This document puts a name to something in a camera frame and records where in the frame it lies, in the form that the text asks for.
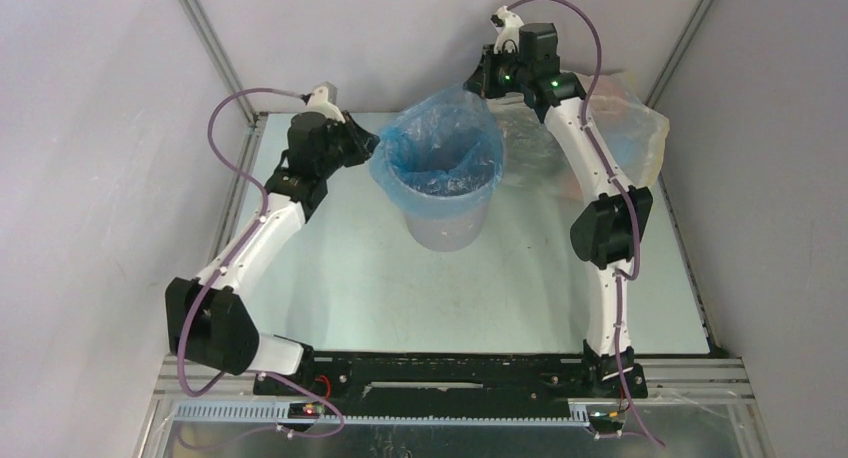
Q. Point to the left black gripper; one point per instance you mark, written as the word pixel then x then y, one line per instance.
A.
pixel 362 142

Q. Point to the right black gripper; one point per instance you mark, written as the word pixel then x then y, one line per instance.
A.
pixel 478 80

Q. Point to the blue plastic trash bag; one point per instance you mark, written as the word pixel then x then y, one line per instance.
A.
pixel 441 157

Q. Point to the grey plastic trash bin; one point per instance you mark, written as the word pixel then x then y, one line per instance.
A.
pixel 447 223

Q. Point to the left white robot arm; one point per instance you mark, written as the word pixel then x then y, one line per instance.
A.
pixel 208 316

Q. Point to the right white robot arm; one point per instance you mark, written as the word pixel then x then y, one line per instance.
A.
pixel 607 234

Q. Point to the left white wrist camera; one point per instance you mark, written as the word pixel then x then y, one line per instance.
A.
pixel 320 103

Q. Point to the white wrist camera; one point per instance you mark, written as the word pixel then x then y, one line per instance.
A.
pixel 320 103
pixel 507 24

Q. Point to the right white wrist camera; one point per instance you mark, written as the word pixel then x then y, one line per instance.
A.
pixel 507 24

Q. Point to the left aluminium frame post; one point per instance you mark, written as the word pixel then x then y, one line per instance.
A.
pixel 204 29

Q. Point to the aluminium frame post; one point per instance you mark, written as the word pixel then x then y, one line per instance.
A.
pixel 679 50
pixel 204 29

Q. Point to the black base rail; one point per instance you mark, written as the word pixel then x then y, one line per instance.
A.
pixel 466 384

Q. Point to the right aluminium frame post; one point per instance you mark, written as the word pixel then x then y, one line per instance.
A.
pixel 679 50

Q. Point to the grey toothed cable duct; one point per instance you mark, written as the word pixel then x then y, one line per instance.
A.
pixel 295 413

